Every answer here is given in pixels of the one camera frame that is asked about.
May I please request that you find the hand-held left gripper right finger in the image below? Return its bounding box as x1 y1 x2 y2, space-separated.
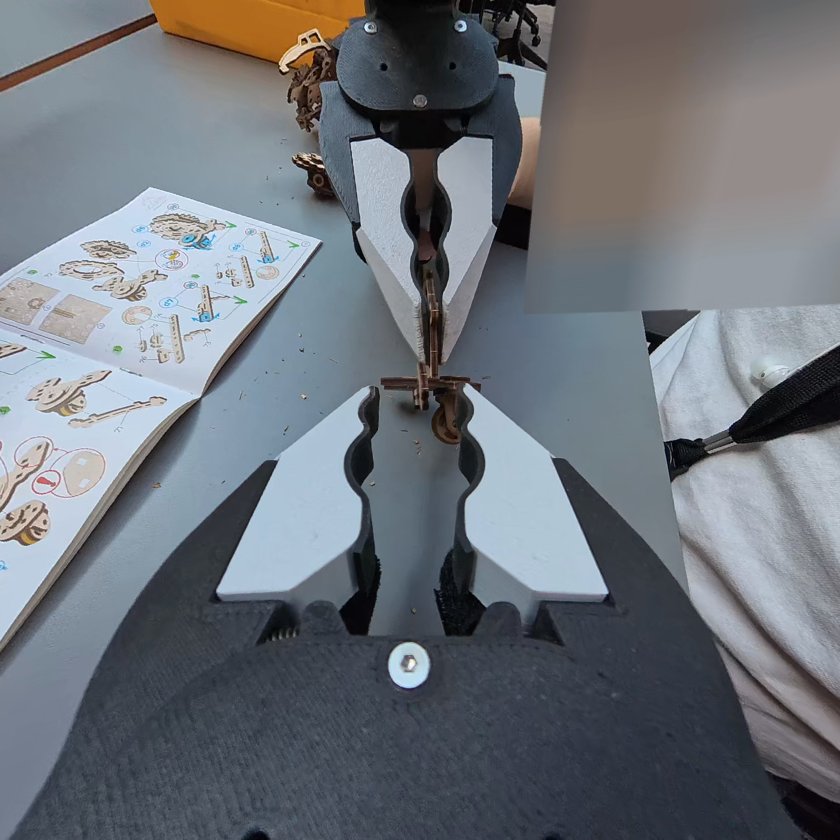
457 382 610 621

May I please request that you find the row of black office chairs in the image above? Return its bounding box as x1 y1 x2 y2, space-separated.
486 0 555 70

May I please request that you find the grey desk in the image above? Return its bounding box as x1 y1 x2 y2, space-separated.
0 0 690 840

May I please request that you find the yellow cardboard box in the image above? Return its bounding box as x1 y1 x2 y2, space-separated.
150 0 368 65

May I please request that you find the person's right forearm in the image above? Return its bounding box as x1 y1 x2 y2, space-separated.
508 120 547 211

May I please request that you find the black lanyard strap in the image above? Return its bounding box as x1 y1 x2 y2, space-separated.
664 344 840 473

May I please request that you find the wooden wheel assembly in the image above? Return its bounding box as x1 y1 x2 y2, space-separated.
381 373 481 447

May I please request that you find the pale wooden cutout piece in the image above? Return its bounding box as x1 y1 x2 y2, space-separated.
279 29 330 74

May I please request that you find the white shirt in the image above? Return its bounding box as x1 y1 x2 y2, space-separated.
650 307 840 802

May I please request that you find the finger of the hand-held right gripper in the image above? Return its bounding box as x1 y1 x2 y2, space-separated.
348 136 424 355
434 135 497 365

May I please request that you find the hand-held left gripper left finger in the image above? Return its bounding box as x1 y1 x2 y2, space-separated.
215 385 383 614

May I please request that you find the instruction booklet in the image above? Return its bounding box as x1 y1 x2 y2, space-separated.
0 187 324 651

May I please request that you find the wooden gear assembly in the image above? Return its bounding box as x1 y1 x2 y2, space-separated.
287 47 340 132

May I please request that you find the brown-edged grey table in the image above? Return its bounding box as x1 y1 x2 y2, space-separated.
0 0 158 93

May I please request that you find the wooden puzzle strip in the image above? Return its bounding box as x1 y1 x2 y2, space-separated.
420 266 442 380

